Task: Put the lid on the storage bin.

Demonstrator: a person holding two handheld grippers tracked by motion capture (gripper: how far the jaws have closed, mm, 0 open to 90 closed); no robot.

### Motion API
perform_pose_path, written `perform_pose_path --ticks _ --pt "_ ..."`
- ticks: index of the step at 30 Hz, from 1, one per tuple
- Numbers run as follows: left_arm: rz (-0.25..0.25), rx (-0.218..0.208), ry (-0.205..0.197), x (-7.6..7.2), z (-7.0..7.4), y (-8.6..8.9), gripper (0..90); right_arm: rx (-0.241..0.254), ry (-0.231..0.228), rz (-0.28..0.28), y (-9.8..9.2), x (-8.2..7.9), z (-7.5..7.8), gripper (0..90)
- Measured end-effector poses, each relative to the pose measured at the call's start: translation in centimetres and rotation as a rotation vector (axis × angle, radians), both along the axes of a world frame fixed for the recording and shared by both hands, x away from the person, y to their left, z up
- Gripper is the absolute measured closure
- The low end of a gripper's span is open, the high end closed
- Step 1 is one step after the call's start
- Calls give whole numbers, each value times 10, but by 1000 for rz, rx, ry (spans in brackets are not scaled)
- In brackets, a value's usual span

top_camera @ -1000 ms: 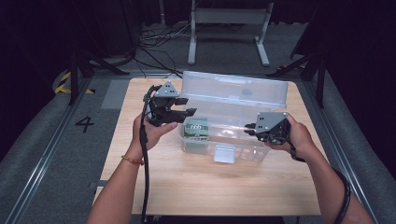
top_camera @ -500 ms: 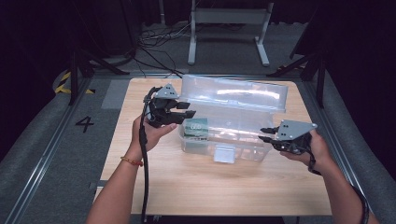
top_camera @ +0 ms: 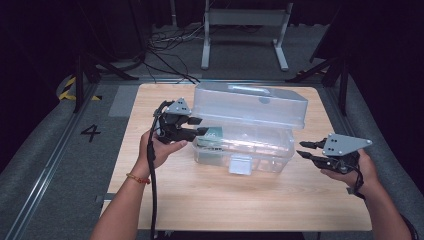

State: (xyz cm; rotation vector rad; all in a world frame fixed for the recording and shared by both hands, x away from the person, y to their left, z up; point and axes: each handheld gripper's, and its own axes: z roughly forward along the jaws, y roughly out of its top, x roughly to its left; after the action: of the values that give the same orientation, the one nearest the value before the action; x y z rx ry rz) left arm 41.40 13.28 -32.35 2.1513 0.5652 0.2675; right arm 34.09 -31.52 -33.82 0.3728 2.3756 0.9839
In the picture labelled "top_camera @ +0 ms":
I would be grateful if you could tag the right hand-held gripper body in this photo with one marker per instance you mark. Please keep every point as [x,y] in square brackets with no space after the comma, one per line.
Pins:
[341,148]

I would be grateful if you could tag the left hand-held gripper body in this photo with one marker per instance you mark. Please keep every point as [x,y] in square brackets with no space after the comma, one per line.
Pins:
[171,125]

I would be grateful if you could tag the green square box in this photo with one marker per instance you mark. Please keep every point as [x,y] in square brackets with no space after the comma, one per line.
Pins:
[210,138]

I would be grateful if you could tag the clear plastic storage box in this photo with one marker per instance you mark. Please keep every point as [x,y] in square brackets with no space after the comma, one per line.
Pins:
[248,116]

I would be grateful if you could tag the person's left hand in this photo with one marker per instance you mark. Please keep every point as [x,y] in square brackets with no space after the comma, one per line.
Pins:
[161,155]

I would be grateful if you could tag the person's right hand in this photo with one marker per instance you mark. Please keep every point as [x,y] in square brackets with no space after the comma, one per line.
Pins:
[365,176]

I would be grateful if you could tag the black stand legs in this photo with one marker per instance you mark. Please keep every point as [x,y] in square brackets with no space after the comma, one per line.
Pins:
[79,83]
[343,83]

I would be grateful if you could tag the yellow and black hazard tape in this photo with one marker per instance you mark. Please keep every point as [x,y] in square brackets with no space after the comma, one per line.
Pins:
[66,93]

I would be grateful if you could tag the grey metal stand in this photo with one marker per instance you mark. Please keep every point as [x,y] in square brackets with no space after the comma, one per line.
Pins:
[246,16]

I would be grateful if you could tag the metal floor rail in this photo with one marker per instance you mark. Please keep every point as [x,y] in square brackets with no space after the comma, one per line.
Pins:
[63,140]
[351,130]

